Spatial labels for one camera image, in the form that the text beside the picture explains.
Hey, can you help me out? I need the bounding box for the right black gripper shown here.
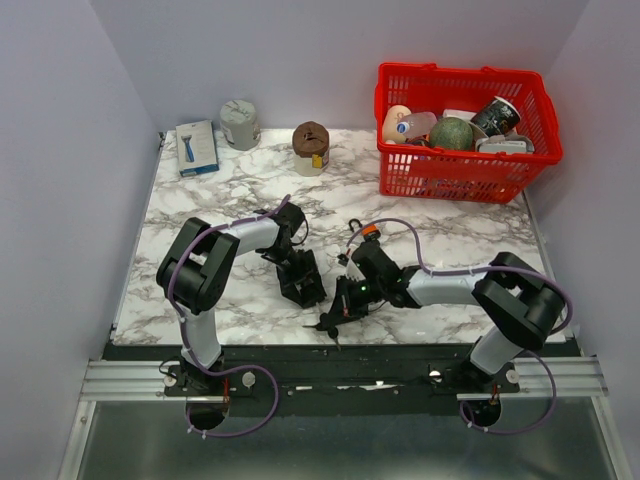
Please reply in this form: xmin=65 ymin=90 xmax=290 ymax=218
xmin=324 ymin=274 xmax=385 ymax=328

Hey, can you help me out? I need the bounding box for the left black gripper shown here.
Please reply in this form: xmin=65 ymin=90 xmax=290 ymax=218
xmin=263 ymin=245 xmax=325 ymax=307

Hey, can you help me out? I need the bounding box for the orange black padlock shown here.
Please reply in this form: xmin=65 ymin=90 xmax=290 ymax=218
xmin=348 ymin=218 xmax=381 ymax=241

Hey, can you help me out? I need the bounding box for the black key bunch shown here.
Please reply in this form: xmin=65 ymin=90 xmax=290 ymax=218
xmin=304 ymin=323 xmax=342 ymax=351

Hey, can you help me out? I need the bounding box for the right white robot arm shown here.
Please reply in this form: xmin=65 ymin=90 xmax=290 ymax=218
xmin=315 ymin=240 xmax=569 ymax=392

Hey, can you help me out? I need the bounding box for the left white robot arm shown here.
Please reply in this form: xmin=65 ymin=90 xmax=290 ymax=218
xmin=156 ymin=198 xmax=326 ymax=395

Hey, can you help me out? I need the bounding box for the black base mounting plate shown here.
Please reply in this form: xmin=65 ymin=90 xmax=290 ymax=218
xmin=97 ymin=341 xmax=581 ymax=417

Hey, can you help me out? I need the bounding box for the brown lidded white jar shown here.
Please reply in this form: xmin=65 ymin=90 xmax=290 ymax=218
xmin=292 ymin=121 xmax=330 ymax=177

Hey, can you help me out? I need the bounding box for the red plastic basket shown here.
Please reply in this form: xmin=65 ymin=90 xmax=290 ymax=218
xmin=374 ymin=62 xmax=563 ymax=204

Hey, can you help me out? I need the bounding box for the razor package box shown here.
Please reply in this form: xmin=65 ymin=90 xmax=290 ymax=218
xmin=176 ymin=120 xmax=219 ymax=177

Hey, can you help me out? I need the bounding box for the beige egg shaped toy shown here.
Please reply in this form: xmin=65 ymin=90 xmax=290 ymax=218
xmin=381 ymin=105 xmax=411 ymax=144

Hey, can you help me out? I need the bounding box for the grey marble cup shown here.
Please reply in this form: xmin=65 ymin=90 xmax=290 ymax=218
xmin=219 ymin=100 xmax=261 ymax=151

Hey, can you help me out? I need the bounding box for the pink plastic bottle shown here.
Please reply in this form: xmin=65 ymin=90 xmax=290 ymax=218
xmin=396 ymin=112 xmax=438 ymax=140

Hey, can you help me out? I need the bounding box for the green round melon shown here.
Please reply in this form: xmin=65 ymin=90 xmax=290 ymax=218
xmin=429 ymin=117 xmax=474 ymax=151

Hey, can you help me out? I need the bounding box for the white box in basket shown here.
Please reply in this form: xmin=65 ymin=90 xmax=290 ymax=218
xmin=475 ymin=135 xmax=535 ymax=154

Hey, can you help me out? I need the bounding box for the black paper cup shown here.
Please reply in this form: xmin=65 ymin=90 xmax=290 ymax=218
xmin=470 ymin=96 xmax=521 ymax=137

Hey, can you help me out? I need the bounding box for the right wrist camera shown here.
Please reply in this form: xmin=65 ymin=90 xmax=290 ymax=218
xmin=338 ymin=253 xmax=366 ymax=282

